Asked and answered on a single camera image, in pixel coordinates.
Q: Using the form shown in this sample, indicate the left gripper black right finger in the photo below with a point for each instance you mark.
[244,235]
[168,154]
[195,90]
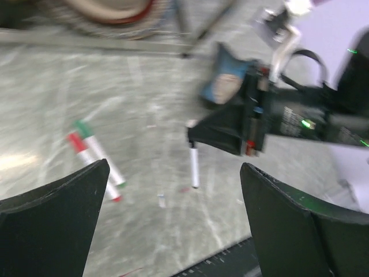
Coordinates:
[297,234]

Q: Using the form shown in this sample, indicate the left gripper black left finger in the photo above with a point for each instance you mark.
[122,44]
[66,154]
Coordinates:
[48,231]

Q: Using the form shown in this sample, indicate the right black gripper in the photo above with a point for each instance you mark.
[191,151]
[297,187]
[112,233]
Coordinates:
[301,112]

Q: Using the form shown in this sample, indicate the white pen with red tip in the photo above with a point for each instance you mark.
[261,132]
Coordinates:
[98,182]

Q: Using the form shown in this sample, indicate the white pen with green tip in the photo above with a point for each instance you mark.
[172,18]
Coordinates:
[90,139]

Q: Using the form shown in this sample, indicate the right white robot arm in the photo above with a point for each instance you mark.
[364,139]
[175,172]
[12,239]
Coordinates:
[352,89]

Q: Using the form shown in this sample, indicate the blue star-shaped dish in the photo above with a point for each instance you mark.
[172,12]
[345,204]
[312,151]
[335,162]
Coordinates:
[226,77]

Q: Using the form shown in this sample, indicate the steel two-tier dish rack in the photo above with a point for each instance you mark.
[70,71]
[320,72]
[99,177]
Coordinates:
[185,48]

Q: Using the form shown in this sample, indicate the ornate grey rimmed plate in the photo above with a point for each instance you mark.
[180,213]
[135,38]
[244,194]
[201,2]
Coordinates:
[61,13]

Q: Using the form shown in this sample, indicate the beige ceramic bowl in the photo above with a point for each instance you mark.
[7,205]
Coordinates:
[109,10]

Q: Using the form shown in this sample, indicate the dark red plate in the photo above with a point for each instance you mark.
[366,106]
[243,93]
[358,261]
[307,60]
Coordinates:
[124,20]

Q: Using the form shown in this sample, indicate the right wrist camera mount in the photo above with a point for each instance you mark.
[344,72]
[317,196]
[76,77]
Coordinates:
[275,28]

